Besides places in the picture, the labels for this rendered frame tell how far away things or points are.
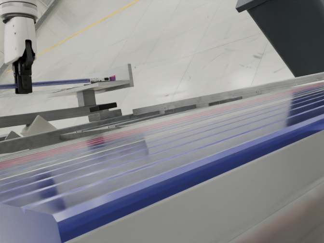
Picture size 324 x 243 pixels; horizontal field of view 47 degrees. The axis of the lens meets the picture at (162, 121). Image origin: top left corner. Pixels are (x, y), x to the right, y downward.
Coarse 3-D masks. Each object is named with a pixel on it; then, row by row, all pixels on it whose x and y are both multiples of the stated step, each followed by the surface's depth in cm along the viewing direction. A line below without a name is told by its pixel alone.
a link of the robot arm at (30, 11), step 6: (0, 6) 86; (6, 6) 85; (12, 6) 85; (18, 6) 85; (24, 6) 86; (30, 6) 87; (0, 12) 87; (6, 12) 85; (12, 12) 85; (18, 12) 85; (24, 12) 86; (30, 12) 87; (36, 12) 89; (36, 18) 91
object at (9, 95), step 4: (32, 92) 115; (36, 92) 115; (40, 92) 116; (44, 92) 117; (48, 92) 118; (52, 92) 118; (56, 92) 119; (0, 96) 109; (4, 96) 109; (8, 96) 110; (12, 96) 111
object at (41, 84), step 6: (114, 78) 104; (0, 84) 85; (6, 84) 86; (12, 84) 87; (36, 84) 90; (42, 84) 91; (48, 84) 92; (54, 84) 93; (60, 84) 94; (66, 84) 97
